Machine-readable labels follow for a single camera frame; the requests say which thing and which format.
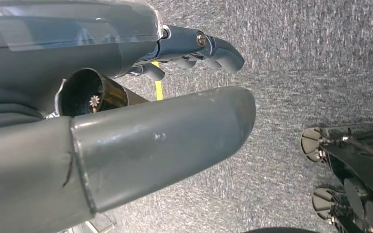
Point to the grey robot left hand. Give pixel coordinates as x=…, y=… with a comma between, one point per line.
x=141, y=144

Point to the black round plate with holes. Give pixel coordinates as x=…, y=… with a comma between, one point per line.
x=279, y=231

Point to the grey caster wheel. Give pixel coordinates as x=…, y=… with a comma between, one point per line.
x=321, y=204
x=310, y=144

